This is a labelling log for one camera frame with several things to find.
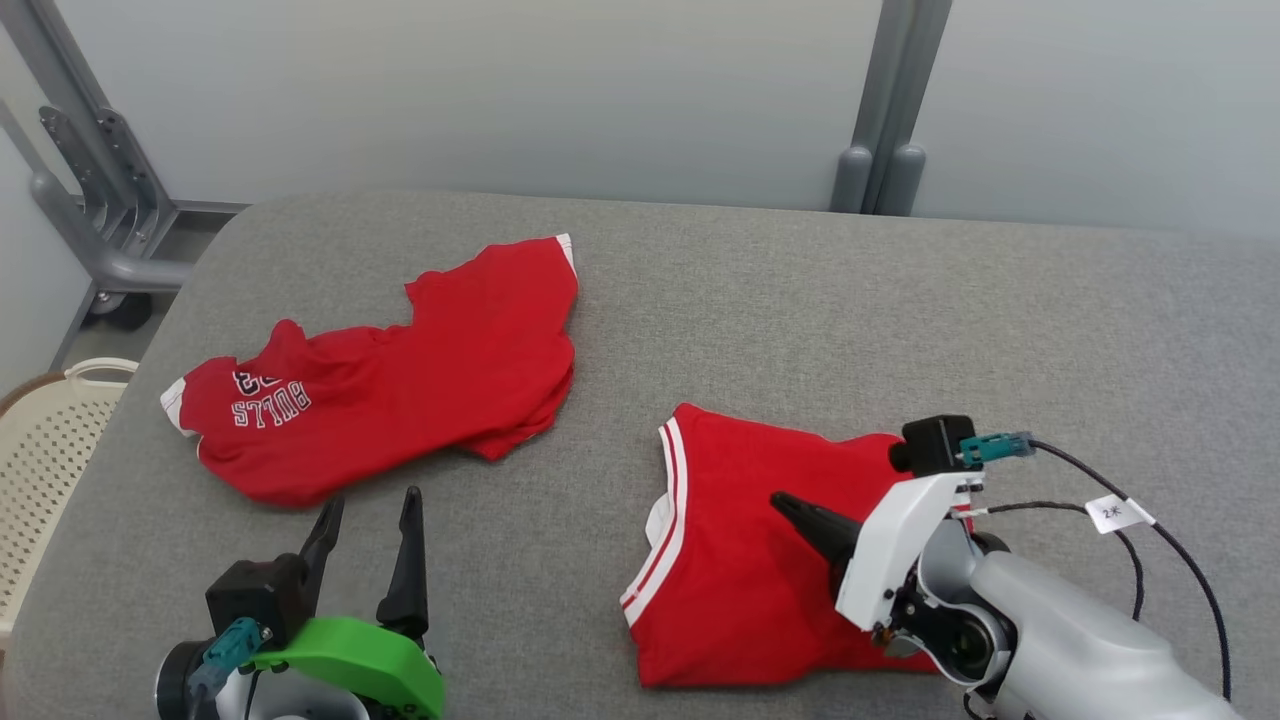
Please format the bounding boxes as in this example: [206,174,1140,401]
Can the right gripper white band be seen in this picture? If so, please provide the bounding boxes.
[769,470,987,651]

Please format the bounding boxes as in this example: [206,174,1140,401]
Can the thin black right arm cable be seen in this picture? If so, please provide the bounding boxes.
[965,500,1146,623]

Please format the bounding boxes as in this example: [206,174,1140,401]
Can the red garment with striped trim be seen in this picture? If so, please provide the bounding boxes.
[618,402,976,691]

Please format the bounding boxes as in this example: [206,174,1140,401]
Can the grey metal support post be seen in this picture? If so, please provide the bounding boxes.
[830,0,956,217]

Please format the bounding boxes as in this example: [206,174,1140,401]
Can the cream perforated laundry basket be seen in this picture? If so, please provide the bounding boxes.
[0,357,141,641]

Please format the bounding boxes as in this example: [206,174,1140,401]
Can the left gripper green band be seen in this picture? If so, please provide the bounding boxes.
[248,486,447,720]

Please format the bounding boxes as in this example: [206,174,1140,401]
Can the white paper cable tag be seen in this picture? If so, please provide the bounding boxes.
[1085,493,1158,535]

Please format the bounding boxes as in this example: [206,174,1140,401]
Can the red garment with Bulls print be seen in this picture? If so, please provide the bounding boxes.
[160,233,581,509]

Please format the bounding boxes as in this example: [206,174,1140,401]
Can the black caster wheel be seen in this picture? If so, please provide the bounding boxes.
[85,290,156,333]

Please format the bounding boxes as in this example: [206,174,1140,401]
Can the grey metal tube frame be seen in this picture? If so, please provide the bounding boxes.
[0,0,251,373]

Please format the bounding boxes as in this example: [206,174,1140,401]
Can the left camera cable teal connector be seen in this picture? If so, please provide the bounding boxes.
[185,617,274,720]

